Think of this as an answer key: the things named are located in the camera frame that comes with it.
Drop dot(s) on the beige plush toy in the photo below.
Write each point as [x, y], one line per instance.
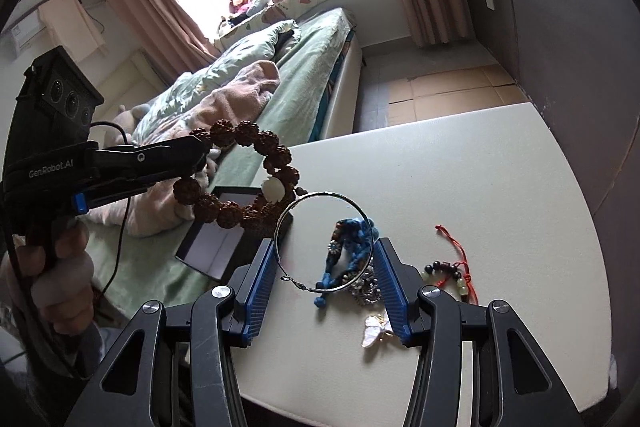
[134, 112]

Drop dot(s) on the white butterfly brooch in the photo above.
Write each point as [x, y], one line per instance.
[375, 329]

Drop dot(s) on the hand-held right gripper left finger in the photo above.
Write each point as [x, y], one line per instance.
[260, 292]

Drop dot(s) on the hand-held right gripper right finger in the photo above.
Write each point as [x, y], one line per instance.
[392, 292]

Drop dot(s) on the black jewelry box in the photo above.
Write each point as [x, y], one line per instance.
[205, 247]

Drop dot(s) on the beige towel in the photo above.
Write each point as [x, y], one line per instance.
[70, 22]

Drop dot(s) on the person's left hand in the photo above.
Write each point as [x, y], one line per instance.
[65, 287]

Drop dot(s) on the pile of small toys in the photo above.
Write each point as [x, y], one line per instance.
[240, 7]

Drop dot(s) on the bed with green sheet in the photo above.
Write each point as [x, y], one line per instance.
[300, 92]

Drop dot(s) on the white air conditioner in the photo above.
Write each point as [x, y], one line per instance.
[27, 34]

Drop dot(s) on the green floral quilt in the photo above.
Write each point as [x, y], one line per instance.
[235, 57]

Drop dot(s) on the silver bangle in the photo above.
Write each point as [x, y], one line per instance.
[278, 234]

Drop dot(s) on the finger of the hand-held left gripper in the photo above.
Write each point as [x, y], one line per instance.
[125, 189]
[150, 155]

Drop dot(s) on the pink fleece blanket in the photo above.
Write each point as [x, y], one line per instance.
[235, 94]

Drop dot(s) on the dark grey wardrobe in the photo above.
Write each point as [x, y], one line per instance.
[550, 7]

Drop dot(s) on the cardboard sheet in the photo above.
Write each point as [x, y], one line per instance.
[450, 92]

